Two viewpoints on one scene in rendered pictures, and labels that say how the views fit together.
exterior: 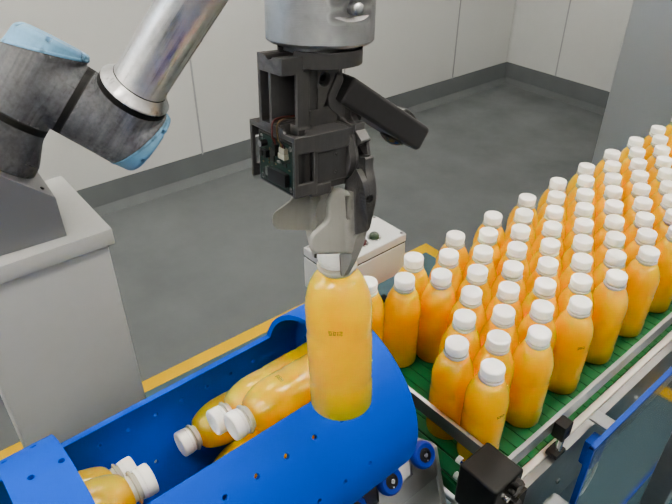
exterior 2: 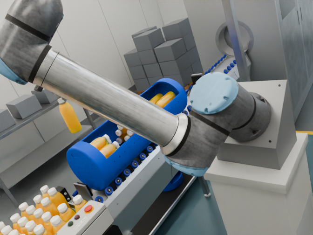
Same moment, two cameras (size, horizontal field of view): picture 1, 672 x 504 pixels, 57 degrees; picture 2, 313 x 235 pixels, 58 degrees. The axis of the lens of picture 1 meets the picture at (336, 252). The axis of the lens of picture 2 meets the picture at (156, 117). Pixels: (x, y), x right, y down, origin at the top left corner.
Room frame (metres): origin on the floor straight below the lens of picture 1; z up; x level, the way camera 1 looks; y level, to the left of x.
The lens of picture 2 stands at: (2.06, 0.30, 1.79)
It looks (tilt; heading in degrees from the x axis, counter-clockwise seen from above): 23 degrees down; 175
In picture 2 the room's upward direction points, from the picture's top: 21 degrees counter-clockwise
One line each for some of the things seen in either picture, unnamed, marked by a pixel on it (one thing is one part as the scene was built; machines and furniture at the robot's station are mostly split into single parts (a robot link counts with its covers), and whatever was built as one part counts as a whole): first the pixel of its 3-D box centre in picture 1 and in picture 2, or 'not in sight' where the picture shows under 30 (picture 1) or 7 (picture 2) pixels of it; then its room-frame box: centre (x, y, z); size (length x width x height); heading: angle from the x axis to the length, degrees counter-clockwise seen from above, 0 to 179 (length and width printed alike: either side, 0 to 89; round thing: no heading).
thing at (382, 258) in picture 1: (355, 259); (85, 227); (1.07, -0.04, 1.05); 0.20 x 0.10 x 0.10; 130
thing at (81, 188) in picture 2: not in sight; (85, 192); (0.72, -0.07, 0.99); 0.10 x 0.02 x 0.12; 40
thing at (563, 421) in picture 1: (559, 437); not in sight; (0.70, -0.38, 0.94); 0.03 x 0.02 x 0.08; 130
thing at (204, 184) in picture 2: not in sight; (198, 168); (-0.01, 0.68, 0.31); 0.06 x 0.06 x 0.63; 40
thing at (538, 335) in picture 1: (538, 336); (23, 206); (0.78, -0.34, 1.09); 0.04 x 0.04 x 0.02
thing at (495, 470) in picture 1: (485, 485); (61, 197); (0.60, -0.24, 0.95); 0.10 x 0.07 x 0.10; 40
